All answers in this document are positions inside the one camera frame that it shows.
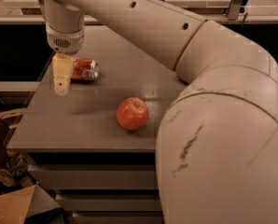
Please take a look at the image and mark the grey drawer cabinet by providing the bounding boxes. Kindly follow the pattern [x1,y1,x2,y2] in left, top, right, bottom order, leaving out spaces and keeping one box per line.
[7,25,184,224]

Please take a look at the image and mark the metal railing frame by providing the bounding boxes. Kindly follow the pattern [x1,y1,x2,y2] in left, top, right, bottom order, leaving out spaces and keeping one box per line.
[0,0,278,26]

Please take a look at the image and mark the red apple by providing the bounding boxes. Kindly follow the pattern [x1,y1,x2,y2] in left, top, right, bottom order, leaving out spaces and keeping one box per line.
[117,97,148,131]

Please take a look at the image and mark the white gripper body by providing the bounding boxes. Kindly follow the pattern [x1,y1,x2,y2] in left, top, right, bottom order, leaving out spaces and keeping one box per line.
[46,25,84,55]

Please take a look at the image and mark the red coke can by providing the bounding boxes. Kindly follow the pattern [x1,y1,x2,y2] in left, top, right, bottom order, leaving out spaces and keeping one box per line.
[71,58,99,81]

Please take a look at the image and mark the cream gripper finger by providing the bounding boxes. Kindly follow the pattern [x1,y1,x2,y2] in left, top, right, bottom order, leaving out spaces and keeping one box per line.
[52,53,74,96]

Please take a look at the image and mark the cardboard box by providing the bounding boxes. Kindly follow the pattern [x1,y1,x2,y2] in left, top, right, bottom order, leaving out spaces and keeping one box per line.
[0,108,26,169]
[0,185,61,224]

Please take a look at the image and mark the cardboard box bottom left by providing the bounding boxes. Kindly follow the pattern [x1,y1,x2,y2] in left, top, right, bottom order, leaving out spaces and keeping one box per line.
[0,185,61,224]

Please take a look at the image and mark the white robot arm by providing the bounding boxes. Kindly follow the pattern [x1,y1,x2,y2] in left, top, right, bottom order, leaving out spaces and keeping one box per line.
[38,0,278,224]

